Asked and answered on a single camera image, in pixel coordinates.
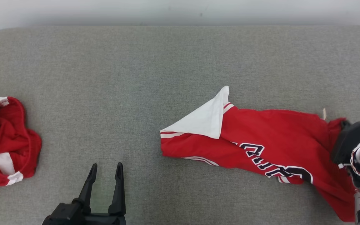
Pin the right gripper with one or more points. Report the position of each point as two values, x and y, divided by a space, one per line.
348 140

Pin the red jersey with white sleeves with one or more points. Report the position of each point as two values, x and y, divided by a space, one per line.
277 131

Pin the red shorts with white stripes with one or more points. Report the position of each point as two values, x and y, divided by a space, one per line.
8 140

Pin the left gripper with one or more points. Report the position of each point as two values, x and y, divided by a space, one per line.
73 217

